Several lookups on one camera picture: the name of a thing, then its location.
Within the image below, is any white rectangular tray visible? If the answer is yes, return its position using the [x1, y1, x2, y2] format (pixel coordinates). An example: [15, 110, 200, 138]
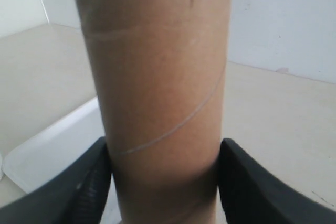
[3, 98, 104, 193]

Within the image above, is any brown cardboard tube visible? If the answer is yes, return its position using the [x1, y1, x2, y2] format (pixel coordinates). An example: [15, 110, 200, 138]
[76, 0, 231, 223]

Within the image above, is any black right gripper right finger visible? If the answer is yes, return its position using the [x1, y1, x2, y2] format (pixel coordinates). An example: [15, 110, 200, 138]
[218, 138, 335, 224]

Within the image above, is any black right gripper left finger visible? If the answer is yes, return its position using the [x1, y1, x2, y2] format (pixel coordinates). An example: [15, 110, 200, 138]
[1, 137, 112, 224]

